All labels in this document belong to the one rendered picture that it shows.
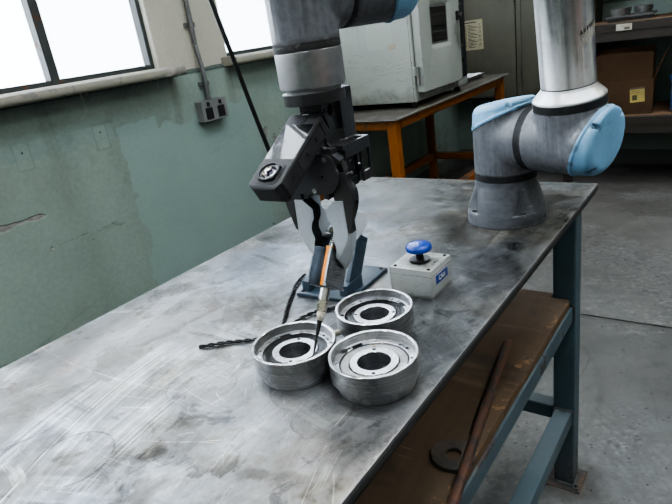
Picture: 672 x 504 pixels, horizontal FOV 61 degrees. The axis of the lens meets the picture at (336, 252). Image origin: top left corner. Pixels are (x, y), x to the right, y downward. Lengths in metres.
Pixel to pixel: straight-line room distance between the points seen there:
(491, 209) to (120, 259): 1.67
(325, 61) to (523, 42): 3.88
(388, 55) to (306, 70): 2.33
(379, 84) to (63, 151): 1.53
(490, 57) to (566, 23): 3.60
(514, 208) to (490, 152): 0.11
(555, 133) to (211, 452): 0.71
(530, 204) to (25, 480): 0.89
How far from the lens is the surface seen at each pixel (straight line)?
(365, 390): 0.64
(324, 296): 0.69
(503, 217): 1.11
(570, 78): 1.00
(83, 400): 0.82
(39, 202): 2.25
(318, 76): 0.63
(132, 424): 0.73
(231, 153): 2.79
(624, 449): 1.86
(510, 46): 4.51
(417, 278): 0.86
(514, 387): 1.11
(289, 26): 0.63
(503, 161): 1.09
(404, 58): 2.91
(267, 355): 0.72
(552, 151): 1.02
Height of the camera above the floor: 1.19
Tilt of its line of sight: 21 degrees down
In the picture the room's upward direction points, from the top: 9 degrees counter-clockwise
